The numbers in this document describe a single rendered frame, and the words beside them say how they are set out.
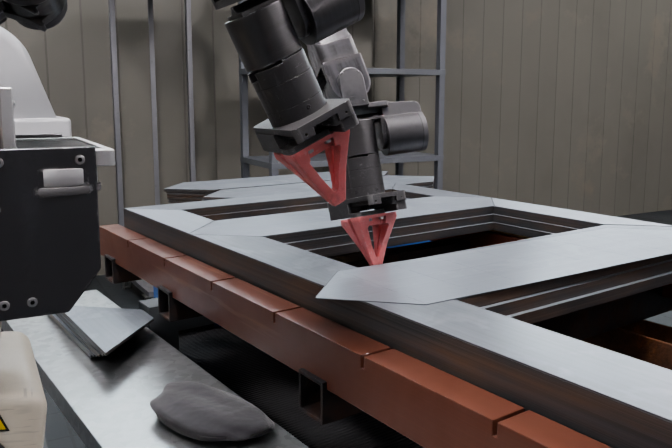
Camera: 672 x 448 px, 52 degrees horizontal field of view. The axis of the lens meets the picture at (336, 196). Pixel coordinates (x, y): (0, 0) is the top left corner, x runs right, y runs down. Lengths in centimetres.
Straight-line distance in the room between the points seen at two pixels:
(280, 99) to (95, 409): 54
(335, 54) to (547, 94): 525
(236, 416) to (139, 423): 14
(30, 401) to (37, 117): 281
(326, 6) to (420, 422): 40
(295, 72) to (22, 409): 43
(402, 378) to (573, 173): 581
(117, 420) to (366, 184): 45
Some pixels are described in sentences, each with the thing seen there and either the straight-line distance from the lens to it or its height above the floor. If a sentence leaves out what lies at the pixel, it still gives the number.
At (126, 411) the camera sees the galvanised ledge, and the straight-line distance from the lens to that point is 100.
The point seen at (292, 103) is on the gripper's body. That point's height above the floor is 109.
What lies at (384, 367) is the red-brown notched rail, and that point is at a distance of 71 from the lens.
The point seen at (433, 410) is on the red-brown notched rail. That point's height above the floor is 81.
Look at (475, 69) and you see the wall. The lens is 565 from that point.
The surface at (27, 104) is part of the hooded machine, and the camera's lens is 351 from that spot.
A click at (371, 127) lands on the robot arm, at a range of 95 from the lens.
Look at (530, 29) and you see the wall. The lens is 604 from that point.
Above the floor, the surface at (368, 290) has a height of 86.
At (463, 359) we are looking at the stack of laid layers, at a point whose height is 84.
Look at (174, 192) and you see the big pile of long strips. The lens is 190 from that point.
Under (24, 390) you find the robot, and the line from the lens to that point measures 78.
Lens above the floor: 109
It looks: 8 degrees down
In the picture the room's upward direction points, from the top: straight up
